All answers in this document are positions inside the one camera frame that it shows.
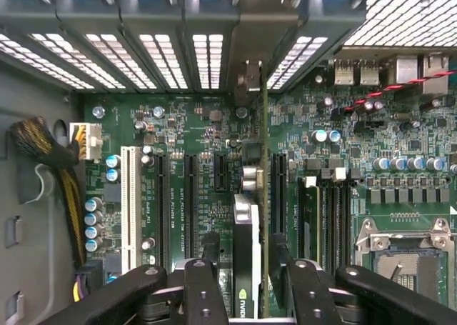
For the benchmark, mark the white expansion slot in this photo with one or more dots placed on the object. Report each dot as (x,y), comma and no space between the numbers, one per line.
(130,210)

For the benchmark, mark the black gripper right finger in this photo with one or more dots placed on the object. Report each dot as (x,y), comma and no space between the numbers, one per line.
(314,300)

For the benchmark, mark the metal ethernet port block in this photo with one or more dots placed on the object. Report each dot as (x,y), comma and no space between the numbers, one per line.
(421,75)

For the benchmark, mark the short black expansion slot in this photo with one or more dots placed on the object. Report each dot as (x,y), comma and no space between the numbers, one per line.
(220,171)

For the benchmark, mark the white power connector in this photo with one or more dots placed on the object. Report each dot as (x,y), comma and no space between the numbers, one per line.
(87,143)

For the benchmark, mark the metal USB port block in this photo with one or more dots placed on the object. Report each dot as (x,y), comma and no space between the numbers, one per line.
(355,73)

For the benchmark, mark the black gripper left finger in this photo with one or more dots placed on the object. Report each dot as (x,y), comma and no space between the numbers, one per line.
(205,296)

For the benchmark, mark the open black PC case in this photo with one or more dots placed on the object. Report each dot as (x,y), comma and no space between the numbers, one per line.
(207,21)

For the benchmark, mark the black RAM slot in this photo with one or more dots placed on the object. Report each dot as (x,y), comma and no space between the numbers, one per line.
(336,225)
(325,225)
(347,225)

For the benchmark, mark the green motherboard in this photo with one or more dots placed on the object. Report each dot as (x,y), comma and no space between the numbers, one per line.
(200,139)

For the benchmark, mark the CPU socket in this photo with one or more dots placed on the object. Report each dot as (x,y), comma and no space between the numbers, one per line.
(410,268)

